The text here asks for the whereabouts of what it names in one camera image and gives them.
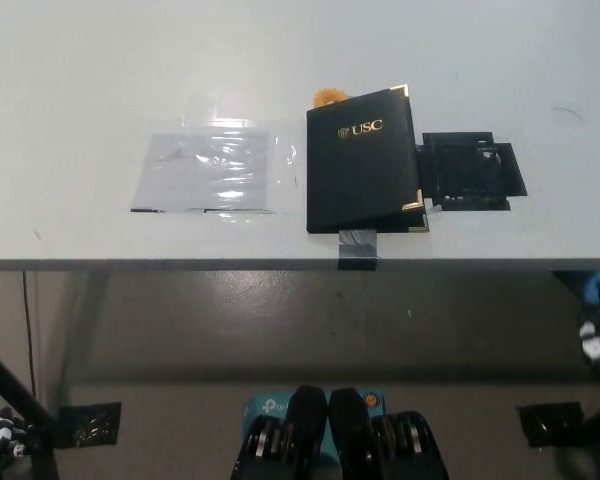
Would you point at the teal tp-link box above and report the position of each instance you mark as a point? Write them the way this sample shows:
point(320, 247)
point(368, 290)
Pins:
point(267, 407)

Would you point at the grey duct tape strip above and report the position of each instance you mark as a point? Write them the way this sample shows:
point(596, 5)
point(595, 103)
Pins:
point(358, 247)

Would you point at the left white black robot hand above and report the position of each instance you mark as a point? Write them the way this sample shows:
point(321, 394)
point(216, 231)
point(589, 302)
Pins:
point(0, 432)

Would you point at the black tape patch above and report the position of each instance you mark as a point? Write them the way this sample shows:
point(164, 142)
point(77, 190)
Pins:
point(472, 172)

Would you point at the laminated white paper sheet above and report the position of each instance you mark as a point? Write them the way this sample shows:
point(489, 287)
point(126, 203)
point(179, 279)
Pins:
point(200, 170)

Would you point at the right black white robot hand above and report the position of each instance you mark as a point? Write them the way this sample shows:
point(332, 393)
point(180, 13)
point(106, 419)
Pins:
point(594, 341)

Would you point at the black USC leather diary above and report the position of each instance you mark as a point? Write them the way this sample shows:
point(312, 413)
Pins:
point(360, 175)

